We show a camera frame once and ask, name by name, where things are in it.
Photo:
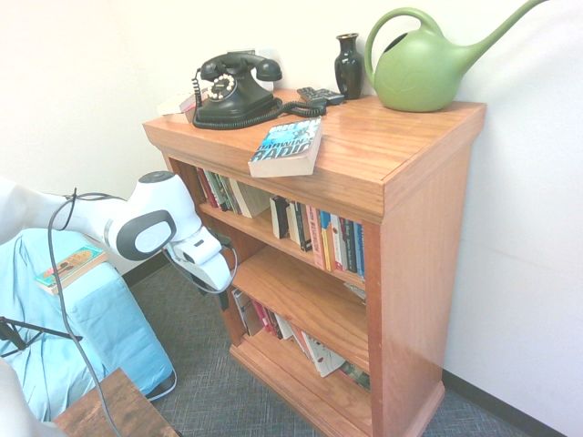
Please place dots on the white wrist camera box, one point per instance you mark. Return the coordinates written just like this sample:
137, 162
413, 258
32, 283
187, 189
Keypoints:
198, 246

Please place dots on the red spine paperback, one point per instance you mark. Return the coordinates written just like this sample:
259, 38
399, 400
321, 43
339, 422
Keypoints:
203, 184

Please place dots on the dark green cover book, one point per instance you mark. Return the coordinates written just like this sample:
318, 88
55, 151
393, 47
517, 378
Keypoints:
355, 375

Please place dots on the black white spine book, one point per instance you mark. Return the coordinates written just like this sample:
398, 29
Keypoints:
302, 227

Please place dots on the white slim book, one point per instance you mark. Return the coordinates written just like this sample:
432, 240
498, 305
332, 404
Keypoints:
283, 327

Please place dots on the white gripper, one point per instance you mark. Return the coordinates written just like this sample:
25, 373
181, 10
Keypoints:
209, 271

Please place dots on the grey white cover book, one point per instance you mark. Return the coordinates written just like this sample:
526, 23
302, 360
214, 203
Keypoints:
243, 314

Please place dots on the white red spine book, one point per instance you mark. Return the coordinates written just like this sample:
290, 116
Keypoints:
337, 243

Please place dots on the blue Darwin's Radio paperback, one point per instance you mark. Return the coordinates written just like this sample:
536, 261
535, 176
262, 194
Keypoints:
287, 148

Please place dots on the light blue covered chair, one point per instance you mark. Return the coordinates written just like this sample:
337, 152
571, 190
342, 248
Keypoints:
100, 318

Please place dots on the dark grey spine book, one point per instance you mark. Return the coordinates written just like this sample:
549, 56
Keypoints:
348, 248

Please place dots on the leaning cream page book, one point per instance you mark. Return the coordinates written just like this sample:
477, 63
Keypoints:
252, 200

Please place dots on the black glossy vase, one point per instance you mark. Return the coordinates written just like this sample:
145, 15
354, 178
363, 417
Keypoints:
348, 68

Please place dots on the black rotary telephone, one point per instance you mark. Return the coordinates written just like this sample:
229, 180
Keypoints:
300, 108
237, 98

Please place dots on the white red paperback book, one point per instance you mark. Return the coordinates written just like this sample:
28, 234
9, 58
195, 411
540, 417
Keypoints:
189, 101

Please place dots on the green plastic watering can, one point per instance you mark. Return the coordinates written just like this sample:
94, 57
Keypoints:
410, 77

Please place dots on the black spine thick book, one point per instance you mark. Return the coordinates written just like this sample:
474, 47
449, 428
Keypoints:
279, 217

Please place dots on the dark green spine paperback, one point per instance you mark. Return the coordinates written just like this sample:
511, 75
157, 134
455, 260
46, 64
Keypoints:
232, 200

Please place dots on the loose paper cards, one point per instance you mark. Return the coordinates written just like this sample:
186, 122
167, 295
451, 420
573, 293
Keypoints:
356, 291

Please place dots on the black tripod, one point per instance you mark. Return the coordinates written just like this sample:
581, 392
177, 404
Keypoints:
13, 337

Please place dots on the black remote control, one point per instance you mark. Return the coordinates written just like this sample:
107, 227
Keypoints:
332, 96
310, 93

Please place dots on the orange teal paperback book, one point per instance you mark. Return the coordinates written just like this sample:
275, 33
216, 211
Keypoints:
68, 268

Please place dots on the pink spine book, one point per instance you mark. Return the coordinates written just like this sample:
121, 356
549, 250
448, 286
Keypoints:
315, 236

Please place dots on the blue yellow spine book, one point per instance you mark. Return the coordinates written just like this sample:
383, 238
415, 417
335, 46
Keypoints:
325, 241

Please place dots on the red spine slim book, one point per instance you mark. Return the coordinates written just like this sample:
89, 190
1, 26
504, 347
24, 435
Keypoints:
266, 321

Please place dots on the white book red marks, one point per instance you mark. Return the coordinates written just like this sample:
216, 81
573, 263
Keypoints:
323, 357

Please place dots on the wooden bookshelf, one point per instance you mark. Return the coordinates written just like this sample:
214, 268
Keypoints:
410, 273

